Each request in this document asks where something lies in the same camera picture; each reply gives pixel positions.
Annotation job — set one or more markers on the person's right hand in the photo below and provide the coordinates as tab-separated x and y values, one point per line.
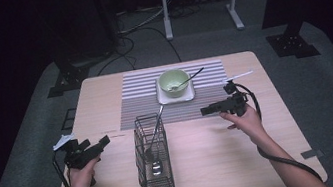
248	124

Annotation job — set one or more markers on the black rectangular floor frame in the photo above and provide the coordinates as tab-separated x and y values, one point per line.
69	119

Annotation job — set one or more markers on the person's left hand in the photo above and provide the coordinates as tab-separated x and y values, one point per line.
81	180

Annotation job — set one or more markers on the striped grey placemat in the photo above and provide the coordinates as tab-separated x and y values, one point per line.
143	107

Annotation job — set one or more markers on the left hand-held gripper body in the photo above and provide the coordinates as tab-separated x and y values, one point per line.
75	157

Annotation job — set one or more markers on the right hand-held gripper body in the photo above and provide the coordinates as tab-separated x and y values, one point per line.
236	101

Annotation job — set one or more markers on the black stand base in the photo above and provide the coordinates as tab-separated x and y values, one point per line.
67	78
291	43

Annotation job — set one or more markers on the white square plate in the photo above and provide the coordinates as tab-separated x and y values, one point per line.
165	99

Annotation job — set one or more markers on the light green bowl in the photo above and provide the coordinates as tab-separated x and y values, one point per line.
166	83

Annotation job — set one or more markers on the grey tape strip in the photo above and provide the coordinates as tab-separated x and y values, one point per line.
312	153

